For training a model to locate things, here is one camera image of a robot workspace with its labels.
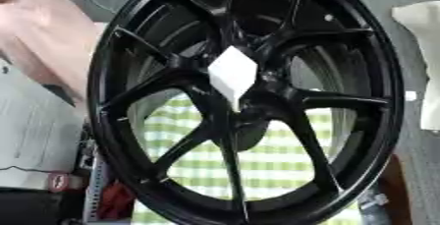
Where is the black spoked wheel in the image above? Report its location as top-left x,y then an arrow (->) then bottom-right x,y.
83,0 -> 408,225

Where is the red clamp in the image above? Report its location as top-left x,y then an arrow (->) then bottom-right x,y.
96,181 -> 138,221

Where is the person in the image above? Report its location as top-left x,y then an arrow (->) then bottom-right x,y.
0,0 -> 110,225

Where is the white bag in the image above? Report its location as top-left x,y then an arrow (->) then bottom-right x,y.
390,0 -> 440,132

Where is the silver perforated metal post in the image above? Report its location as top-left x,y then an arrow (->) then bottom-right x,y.
81,149 -> 110,225

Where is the silver metal bracket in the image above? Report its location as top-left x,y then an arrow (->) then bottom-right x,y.
356,183 -> 391,225

